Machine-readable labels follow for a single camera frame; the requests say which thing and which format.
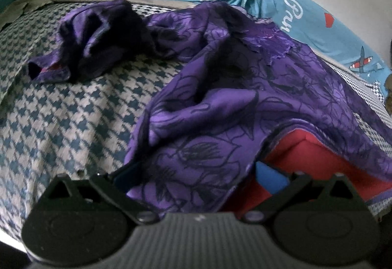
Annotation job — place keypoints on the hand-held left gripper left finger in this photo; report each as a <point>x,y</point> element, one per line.
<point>122,175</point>

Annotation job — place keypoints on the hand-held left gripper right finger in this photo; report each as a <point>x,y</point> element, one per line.
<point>271,178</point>

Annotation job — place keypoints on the grey cloth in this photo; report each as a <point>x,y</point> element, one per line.
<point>21,7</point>

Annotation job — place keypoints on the purple floral garment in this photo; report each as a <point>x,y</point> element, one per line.
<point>232,97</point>

